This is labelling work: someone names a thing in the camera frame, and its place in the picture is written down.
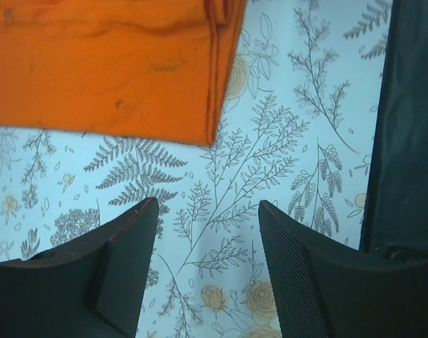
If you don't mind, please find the floral patterned table mat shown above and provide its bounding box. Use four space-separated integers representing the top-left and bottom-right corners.
0 1 392 337

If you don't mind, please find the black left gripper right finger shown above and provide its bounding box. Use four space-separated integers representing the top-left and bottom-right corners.
258 200 428 337

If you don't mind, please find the orange t shirt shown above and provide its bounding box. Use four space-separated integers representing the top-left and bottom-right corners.
0 1 246 146

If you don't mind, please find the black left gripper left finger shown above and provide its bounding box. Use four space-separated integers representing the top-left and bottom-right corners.
0 198 159 337

